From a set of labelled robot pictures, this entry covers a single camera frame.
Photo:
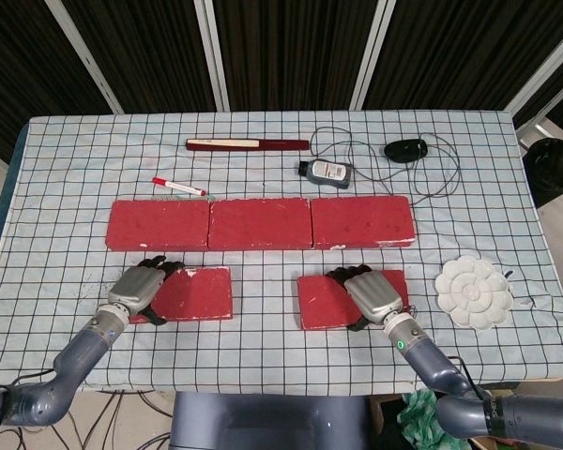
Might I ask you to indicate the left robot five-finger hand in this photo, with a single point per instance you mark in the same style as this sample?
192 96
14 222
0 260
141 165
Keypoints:
138 283

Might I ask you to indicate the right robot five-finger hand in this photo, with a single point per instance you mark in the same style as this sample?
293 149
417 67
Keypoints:
373 295

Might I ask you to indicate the red painted brick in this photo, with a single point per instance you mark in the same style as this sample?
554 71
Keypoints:
361 220
260 222
197 295
157 225
321 302

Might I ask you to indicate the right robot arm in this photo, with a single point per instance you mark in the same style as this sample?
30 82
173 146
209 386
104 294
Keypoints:
431 365

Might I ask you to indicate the white flower paint palette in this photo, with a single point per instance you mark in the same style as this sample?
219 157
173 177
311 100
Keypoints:
474 293

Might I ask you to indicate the red white marker pen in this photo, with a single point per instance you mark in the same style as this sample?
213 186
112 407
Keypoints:
176 186

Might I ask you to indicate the pale green ruler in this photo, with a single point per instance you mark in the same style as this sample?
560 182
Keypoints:
202 198

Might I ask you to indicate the checkered white tablecloth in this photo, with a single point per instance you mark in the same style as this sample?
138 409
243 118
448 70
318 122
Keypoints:
263 347

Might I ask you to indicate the brown cardboard box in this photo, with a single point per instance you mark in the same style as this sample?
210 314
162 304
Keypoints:
384 422

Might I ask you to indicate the green plastic bag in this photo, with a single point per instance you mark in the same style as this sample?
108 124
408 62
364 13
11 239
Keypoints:
417 417

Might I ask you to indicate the small dark ink bottle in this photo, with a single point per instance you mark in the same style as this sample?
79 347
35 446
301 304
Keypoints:
328 172

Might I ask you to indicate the small black clip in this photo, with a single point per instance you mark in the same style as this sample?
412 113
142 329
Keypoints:
507 273

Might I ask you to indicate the black computer mouse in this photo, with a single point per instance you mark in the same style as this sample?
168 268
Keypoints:
403 151

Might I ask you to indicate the grey-blue robot torso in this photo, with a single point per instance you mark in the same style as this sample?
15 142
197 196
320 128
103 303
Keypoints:
263 422

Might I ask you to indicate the black trash bag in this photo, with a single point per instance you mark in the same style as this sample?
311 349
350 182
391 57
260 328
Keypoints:
553 169

